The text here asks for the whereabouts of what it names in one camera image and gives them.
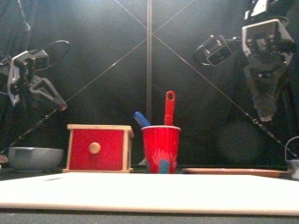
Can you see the vertical metal frame pole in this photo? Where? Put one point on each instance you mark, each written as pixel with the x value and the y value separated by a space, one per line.
pixel 149 58

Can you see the pink square plate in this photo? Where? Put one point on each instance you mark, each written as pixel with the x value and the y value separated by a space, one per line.
pixel 234 172

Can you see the dark metal container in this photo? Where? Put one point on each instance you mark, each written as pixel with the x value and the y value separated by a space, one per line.
pixel 293 166

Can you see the slim black marker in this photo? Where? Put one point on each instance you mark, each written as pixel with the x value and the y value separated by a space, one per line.
pixel 54 178

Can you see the small blue block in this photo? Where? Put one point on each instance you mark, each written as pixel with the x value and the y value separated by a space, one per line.
pixel 164 166

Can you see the red plastic cup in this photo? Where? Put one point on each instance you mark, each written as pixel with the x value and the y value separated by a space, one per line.
pixel 161 148

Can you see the wooden box with red drawer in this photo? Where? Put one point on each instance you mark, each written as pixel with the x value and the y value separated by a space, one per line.
pixel 100 148

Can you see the black box with grey rim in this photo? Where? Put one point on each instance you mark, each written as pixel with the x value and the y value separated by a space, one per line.
pixel 216 52

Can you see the grey-blue bowl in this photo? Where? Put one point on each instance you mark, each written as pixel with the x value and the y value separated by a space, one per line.
pixel 36 159

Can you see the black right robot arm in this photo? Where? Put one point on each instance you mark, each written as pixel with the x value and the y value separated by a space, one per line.
pixel 273 7

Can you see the white cutting board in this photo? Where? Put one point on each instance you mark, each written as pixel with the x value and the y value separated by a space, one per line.
pixel 156 192

